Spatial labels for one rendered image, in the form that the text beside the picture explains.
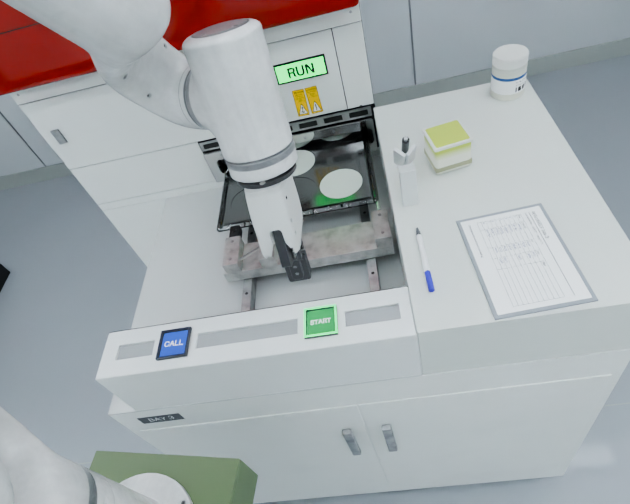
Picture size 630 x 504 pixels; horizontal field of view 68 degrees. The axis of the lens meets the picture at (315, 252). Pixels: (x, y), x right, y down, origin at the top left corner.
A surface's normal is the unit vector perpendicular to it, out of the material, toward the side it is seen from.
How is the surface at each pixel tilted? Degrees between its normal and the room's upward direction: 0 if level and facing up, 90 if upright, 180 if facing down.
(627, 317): 90
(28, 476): 32
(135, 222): 90
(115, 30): 107
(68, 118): 90
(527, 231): 0
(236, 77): 79
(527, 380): 90
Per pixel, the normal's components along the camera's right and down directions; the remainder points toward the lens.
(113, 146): 0.03, 0.76
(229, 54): 0.29, 0.52
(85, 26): 0.15, 0.93
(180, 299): -0.22, -0.64
